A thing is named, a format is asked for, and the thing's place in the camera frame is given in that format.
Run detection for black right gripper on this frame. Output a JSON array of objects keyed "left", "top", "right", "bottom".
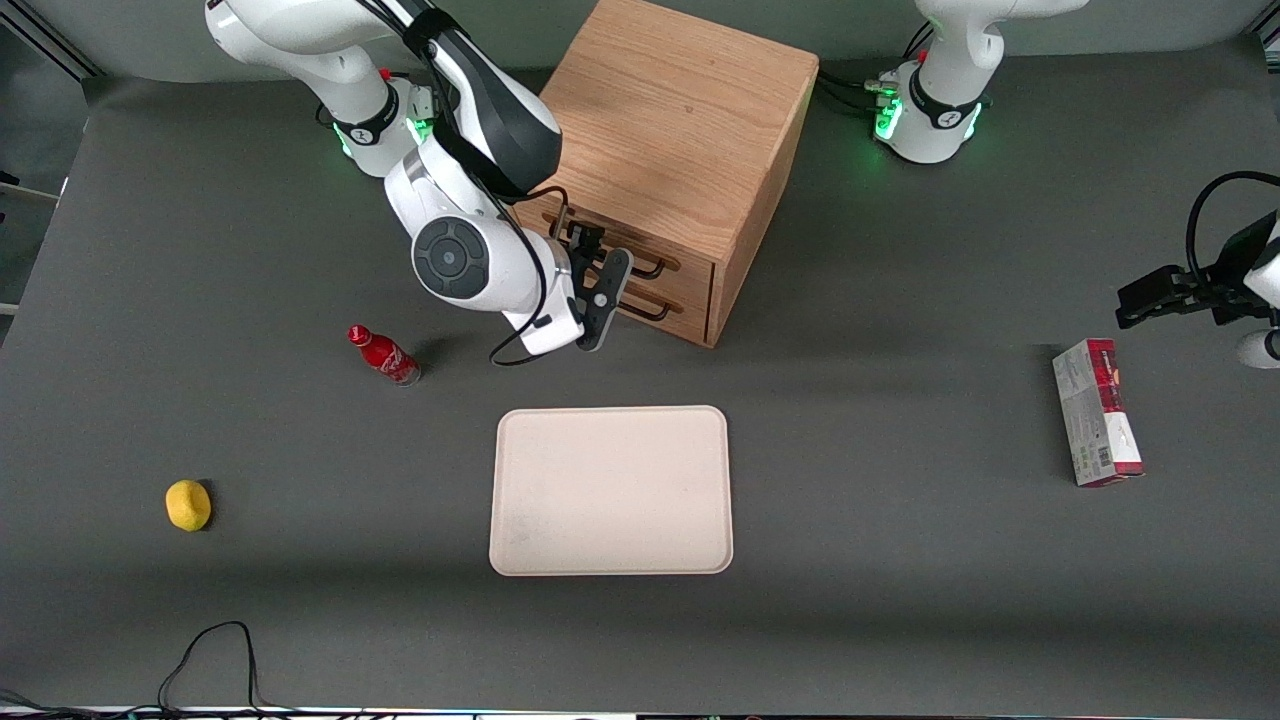
[{"left": 567, "top": 226, "right": 635, "bottom": 353}]

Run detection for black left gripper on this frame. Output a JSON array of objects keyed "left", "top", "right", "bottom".
[{"left": 1118, "top": 215, "right": 1276, "bottom": 329}]

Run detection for black metal drawer handle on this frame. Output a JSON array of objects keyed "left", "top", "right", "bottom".
[
  {"left": 612, "top": 292, "right": 674, "bottom": 324},
  {"left": 548, "top": 210, "right": 668, "bottom": 282}
]

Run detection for wooden drawer cabinet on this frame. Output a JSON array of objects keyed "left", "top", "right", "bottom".
[{"left": 500, "top": 0, "right": 821, "bottom": 349}]

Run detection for red white carton box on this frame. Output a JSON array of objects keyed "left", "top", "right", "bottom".
[{"left": 1052, "top": 338, "right": 1146, "bottom": 488}]

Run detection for red cola bottle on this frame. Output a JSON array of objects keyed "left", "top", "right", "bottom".
[{"left": 348, "top": 324, "right": 422, "bottom": 387}]

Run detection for beige plastic tray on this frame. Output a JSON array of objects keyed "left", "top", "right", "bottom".
[{"left": 489, "top": 405, "right": 734, "bottom": 577}]

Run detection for yellow lemon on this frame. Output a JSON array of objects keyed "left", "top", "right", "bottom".
[{"left": 165, "top": 480, "right": 213, "bottom": 532}]

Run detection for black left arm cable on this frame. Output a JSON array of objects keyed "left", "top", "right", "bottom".
[{"left": 1187, "top": 172, "right": 1280, "bottom": 286}]

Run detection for black left base cables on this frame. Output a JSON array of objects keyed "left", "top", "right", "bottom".
[{"left": 818, "top": 20, "right": 936, "bottom": 116}]

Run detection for thin black loose cable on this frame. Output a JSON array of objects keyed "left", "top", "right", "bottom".
[{"left": 158, "top": 621, "right": 263, "bottom": 716}]

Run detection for aluminium frame bar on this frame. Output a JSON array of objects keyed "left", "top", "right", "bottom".
[{"left": 0, "top": 0, "right": 106, "bottom": 83}]

